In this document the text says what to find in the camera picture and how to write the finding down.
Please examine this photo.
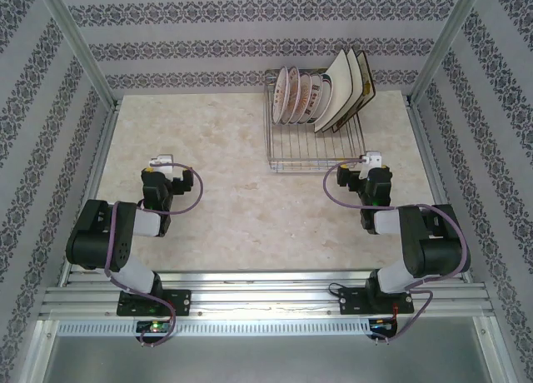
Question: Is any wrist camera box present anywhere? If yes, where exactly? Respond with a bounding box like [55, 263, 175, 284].
[359, 150, 384, 180]
[147, 152, 176, 176]

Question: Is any aluminium frame post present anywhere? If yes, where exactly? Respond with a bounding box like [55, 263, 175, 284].
[35, 0, 122, 109]
[407, 0, 488, 105]

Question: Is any teal rimmed round plate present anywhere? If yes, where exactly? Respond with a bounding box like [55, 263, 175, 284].
[314, 73, 335, 124]

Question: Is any perforated cable duct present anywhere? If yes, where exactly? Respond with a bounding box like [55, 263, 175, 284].
[56, 319, 372, 337]

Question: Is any grey metal panel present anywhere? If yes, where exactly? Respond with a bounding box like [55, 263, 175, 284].
[32, 316, 501, 383]

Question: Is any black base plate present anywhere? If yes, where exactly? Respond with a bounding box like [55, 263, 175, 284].
[338, 286, 416, 316]
[117, 289, 192, 317]

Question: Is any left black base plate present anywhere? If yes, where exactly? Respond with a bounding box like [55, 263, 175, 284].
[117, 289, 192, 317]

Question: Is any right aluminium side rail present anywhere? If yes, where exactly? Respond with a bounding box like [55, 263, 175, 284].
[406, 95, 474, 284]

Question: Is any right aluminium frame post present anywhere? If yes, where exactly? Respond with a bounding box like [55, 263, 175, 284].
[407, 0, 488, 105]

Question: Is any left aluminium frame post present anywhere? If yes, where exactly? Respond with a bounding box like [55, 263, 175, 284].
[35, 0, 122, 109]

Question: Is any round plate with red characters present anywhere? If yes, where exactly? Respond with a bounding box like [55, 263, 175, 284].
[308, 74, 325, 124]

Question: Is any left aluminium side rail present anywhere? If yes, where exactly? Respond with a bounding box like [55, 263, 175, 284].
[60, 99, 122, 286]

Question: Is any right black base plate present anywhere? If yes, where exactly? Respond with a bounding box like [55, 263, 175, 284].
[338, 286, 416, 316]

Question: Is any aluminium front rail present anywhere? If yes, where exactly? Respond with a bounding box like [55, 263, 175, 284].
[39, 268, 495, 321]

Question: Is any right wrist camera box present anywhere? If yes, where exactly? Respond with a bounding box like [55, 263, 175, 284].
[359, 150, 384, 180]

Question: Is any aluminium side rail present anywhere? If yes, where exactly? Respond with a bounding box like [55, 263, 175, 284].
[406, 95, 474, 284]
[60, 99, 122, 286]

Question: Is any floral square plate black rim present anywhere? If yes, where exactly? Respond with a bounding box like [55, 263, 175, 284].
[332, 50, 376, 133]

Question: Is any left controller board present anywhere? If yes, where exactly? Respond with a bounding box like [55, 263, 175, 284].
[135, 320, 171, 334]

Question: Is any metal wire dish rack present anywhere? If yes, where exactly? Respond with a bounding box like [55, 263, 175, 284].
[263, 67, 367, 174]

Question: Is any purple cable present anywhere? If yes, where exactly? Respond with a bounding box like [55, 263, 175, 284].
[103, 161, 204, 347]
[323, 157, 468, 343]

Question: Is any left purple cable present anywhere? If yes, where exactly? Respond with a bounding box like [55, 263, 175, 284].
[103, 161, 204, 347]

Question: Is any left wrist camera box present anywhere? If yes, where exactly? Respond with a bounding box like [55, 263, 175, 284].
[147, 152, 176, 176]

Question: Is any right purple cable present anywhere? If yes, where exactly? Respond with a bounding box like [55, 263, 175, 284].
[323, 157, 468, 343]

